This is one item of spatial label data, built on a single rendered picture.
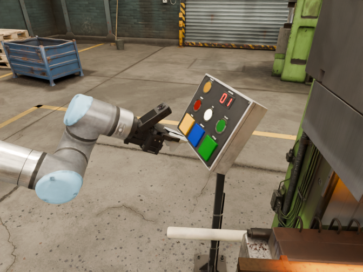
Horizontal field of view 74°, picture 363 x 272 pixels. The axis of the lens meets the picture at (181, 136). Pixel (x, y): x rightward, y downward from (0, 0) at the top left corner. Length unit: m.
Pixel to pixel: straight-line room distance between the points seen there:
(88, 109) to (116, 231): 1.40
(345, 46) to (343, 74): 0.04
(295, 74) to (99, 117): 4.82
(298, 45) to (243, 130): 4.45
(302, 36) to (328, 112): 4.78
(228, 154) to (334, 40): 0.52
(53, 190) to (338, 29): 0.62
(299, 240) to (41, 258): 1.66
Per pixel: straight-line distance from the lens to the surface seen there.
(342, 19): 0.45
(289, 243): 0.67
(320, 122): 0.46
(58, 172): 0.61
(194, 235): 1.08
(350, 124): 0.39
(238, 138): 0.85
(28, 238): 2.15
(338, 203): 0.79
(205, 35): 8.37
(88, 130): 0.69
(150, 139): 0.74
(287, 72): 5.26
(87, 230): 2.02
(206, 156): 0.88
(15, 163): 0.64
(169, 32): 8.69
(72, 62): 5.49
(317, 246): 0.69
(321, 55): 0.48
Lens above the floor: 1.49
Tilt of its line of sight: 30 degrees down
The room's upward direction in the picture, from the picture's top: straight up
